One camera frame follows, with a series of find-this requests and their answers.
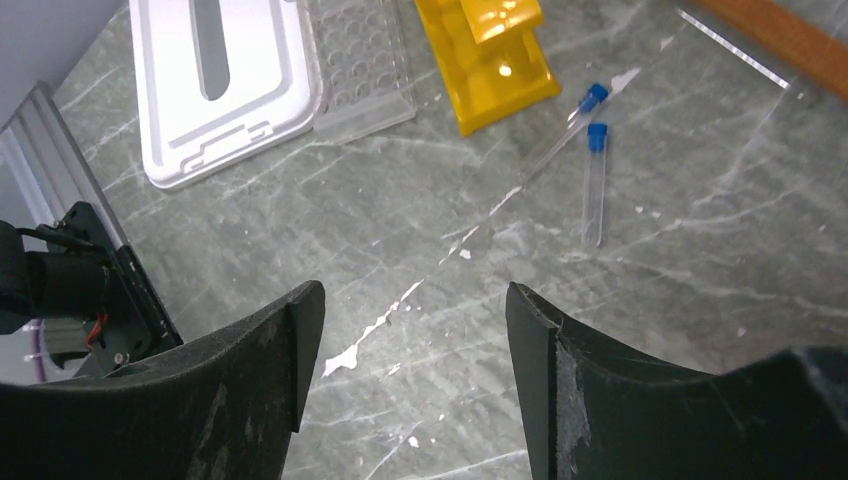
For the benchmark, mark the white plastic lid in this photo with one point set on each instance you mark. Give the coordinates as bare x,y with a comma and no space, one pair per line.
219,81

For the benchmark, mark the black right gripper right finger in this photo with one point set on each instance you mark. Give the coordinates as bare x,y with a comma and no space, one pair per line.
593,407

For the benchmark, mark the wooden shelf rack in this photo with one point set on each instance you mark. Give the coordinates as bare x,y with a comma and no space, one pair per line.
764,32

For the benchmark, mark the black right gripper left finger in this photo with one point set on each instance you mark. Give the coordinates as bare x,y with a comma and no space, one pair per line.
223,406

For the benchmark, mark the yellow test tube rack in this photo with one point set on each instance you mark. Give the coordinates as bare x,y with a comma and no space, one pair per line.
489,57

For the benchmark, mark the clear well plate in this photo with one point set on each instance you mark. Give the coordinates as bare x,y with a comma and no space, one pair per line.
364,67

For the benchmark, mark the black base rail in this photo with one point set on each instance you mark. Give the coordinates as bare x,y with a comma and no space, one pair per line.
111,313

